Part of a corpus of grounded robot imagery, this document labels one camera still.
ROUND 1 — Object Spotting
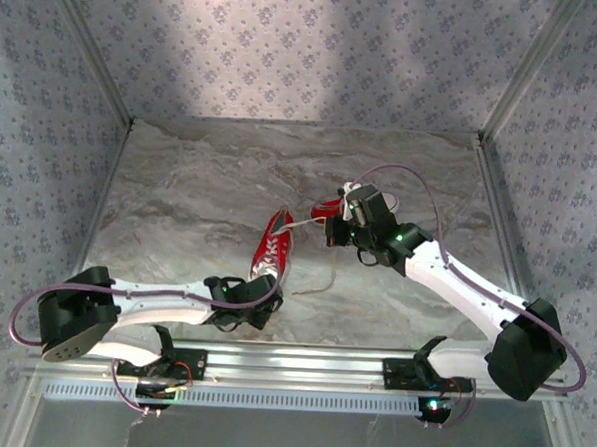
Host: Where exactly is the white shoelace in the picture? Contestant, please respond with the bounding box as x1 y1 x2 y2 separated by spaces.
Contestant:
255 211 328 281
291 242 339 298

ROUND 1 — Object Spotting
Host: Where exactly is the red canvas sneaker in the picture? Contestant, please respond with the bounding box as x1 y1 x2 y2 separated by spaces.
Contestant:
247 204 296 297
308 187 400 229

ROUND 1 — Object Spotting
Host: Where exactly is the grey metal panel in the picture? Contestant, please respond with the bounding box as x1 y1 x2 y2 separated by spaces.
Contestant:
30 394 564 447

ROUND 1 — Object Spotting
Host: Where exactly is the black controller board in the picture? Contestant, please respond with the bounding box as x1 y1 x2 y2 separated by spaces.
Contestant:
134 380 179 411
416 395 455 426

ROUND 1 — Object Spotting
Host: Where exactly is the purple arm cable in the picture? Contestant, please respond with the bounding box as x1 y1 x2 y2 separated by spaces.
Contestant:
337 160 597 395
9 261 285 362

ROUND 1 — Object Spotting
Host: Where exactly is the aluminium mounting rail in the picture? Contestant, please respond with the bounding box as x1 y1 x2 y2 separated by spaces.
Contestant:
19 328 572 405

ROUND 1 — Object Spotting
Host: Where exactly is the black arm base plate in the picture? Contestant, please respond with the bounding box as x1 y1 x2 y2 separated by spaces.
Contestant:
381 356 476 395
115 344 209 383

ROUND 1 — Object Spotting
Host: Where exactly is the slotted grey cable duct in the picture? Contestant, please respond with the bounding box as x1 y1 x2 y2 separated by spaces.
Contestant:
42 377 424 419

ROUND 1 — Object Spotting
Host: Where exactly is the aluminium side rail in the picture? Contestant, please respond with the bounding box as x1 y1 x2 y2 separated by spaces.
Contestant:
467 132 537 305
73 116 135 276

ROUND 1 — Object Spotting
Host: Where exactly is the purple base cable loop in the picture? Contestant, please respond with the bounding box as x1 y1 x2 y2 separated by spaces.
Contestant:
422 374 478 432
107 357 167 418

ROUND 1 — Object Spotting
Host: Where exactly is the aluminium frame post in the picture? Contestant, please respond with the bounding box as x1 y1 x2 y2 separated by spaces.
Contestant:
477 0 590 149

